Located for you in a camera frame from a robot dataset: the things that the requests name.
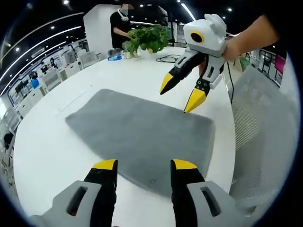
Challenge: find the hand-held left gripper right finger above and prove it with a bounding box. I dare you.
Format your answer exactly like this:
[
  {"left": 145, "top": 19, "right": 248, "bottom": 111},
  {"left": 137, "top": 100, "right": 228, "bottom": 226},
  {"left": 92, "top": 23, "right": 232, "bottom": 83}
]
[{"left": 170, "top": 158, "right": 251, "bottom": 227}]

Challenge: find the grey mesh chair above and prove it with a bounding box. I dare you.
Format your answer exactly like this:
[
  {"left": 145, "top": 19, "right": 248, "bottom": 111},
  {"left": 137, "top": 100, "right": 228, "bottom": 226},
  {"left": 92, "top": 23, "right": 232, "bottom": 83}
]
[{"left": 228, "top": 65, "right": 298, "bottom": 213}]

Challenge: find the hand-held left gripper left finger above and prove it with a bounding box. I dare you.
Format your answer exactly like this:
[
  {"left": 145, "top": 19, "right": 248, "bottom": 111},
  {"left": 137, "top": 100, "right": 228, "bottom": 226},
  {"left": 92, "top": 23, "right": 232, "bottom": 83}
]
[{"left": 30, "top": 158, "right": 118, "bottom": 227}]

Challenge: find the grey towel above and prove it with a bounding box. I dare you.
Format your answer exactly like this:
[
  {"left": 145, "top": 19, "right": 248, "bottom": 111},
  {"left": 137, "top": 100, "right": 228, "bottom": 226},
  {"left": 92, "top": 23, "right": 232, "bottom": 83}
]
[{"left": 65, "top": 88, "right": 217, "bottom": 198}]

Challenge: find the coiled black cable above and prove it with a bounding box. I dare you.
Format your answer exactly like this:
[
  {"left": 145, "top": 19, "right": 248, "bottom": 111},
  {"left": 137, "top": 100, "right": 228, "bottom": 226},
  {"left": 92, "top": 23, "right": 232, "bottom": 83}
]
[{"left": 156, "top": 54, "right": 180, "bottom": 63}]

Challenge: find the green potted plant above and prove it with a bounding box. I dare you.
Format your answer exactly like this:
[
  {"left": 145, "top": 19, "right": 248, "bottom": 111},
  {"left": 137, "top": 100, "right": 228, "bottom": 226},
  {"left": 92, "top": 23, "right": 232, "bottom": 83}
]
[{"left": 122, "top": 25, "right": 170, "bottom": 59}]

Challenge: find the person's right hand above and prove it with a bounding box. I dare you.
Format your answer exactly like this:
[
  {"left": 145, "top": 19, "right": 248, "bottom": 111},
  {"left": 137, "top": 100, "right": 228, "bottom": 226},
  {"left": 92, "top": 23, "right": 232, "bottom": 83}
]
[{"left": 221, "top": 35, "right": 245, "bottom": 62}]

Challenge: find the row of white office chairs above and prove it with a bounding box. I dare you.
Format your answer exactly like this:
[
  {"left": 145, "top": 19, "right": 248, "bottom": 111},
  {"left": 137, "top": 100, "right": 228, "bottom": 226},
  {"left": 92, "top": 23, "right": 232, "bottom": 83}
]
[{"left": 40, "top": 51, "right": 103, "bottom": 93}]

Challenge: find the row of white desks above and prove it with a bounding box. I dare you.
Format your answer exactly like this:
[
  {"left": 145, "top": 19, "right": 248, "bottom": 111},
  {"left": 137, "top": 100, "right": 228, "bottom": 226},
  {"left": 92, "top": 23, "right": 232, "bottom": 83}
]
[{"left": 10, "top": 63, "right": 83, "bottom": 115}]

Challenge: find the pink board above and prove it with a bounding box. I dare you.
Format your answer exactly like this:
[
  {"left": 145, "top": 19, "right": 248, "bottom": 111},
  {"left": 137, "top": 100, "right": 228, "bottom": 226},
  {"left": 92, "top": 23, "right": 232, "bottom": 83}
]
[{"left": 274, "top": 55, "right": 285, "bottom": 72}]

